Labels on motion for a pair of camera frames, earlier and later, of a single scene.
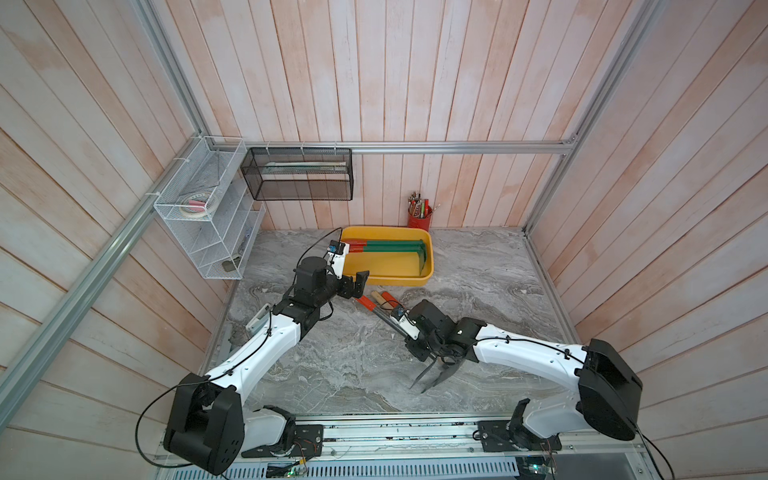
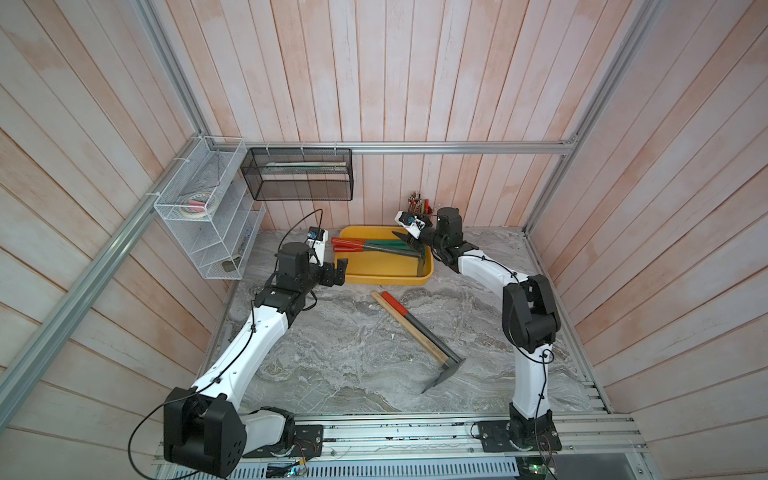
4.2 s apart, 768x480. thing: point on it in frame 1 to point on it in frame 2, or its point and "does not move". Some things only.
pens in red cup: (419, 207) does not move
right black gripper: (414, 350) to (409, 237)
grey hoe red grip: (397, 327) to (420, 257)
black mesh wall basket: (300, 173) does not move
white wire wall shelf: (213, 209) does not move
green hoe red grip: (389, 243) does not move
